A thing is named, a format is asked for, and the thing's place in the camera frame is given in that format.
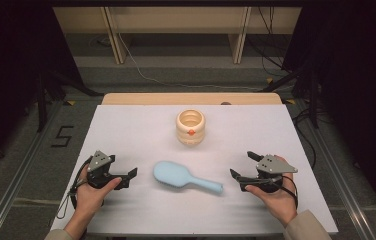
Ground cream ribbed cup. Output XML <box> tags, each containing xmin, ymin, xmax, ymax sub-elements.
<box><xmin>175</xmin><ymin>109</ymin><xmax>207</xmax><ymax>147</ymax></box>

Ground dark curtain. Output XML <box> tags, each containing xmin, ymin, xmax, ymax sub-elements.
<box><xmin>281</xmin><ymin>0</ymin><xmax>376</xmax><ymax>229</ymax></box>
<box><xmin>0</xmin><ymin>0</ymin><xmax>84</xmax><ymax>174</ymax></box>

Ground white board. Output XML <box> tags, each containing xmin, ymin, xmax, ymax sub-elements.
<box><xmin>49</xmin><ymin>104</ymin><xmax>339</xmax><ymax>236</ymax></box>

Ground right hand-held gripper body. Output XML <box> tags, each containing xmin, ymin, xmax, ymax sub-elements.
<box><xmin>255</xmin><ymin>153</ymin><xmax>299</xmax><ymax>195</ymax></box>

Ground person's right hand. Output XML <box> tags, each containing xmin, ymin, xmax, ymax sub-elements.
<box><xmin>244</xmin><ymin>172</ymin><xmax>299</xmax><ymax>228</ymax></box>

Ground aluminium floor rail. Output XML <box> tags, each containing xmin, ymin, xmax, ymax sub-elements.
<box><xmin>0</xmin><ymin>99</ymin><xmax>65</xmax><ymax>240</ymax></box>
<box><xmin>295</xmin><ymin>99</ymin><xmax>376</xmax><ymax>240</ymax></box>

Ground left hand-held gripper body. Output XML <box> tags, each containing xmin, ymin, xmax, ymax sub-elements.
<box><xmin>85</xmin><ymin>150</ymin><xmax>124</xmax><ymax>190</ymax></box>

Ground person's left hand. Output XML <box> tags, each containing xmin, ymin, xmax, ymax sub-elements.
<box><xmin>74</xmin><ymin>176</ymin><xmax>123</xmax><ymax>218</ymax></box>

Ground black floor cables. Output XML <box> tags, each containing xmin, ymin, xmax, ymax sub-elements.
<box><xmin>290</xmin><ymin>106</ymin><xmax>319</xmax><ymax>171</ymax></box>

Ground white floor cable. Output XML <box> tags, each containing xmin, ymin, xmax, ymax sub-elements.
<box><xmin>118</xmin><ymin>33</ymin><xmax>264</xmax><ymax>92</ymax></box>

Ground left hand-held gripper black cable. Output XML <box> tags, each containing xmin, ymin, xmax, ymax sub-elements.
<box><xmin>55</xmin><ymin>156</ymin><xmax>92</xmax><ymax>221</ymax></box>

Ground wooden table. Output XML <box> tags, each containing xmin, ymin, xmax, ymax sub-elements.
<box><xmin>101</xmin><ymin>92</ymin><xmax>283</xmax><ymax>106</ymax></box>

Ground black metal stand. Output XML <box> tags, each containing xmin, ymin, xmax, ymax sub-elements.
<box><xmin>259</xmin><ymin>63</ymin><xmax>321</xmax><ymax>130</ymax></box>
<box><xmin>35</xmin><ymin>69</ymin><xmax>105</xmax><ymax>134</ymax></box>

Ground light blue hairbrush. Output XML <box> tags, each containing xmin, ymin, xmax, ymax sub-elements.
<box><xmin>152</xmin><ymin>160</ymin><xmax>224</xmax><ymax>195</ymax></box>

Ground black hanging cables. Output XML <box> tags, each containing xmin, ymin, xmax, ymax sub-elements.
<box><xmin>245</xmin><ymin>6</ymin><xmax>292</xmax><ymax>78</ymax></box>

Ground beige wooden bench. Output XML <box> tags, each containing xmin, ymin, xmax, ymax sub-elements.
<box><xmin>52</xmin><ymin>6</ymin><xmax>302</xmax><ymax>65</ymax></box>

